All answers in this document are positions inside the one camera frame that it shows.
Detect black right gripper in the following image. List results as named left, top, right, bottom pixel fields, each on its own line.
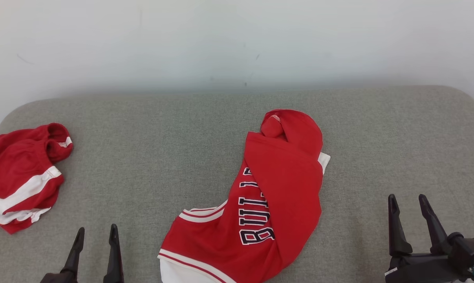
left=385, top=194, right=473, bottom=283

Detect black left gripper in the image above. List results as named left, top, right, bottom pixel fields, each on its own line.
left=40, top=224, right=124, bottom=283

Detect red white-striped shorts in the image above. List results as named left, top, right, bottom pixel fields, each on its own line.
left=0, top=123, right=74, bottom=235

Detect red Bulls basketball jersey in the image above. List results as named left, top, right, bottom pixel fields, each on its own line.
left=157, top=109, right=331, bottom=283

